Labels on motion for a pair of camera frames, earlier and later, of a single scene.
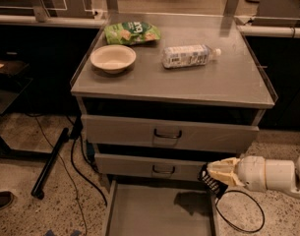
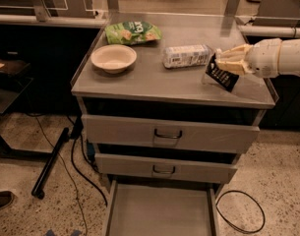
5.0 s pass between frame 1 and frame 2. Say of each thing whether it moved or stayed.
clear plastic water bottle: stayed
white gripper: moved
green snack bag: stayed
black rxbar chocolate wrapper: moved
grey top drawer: stayed
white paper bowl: stayed
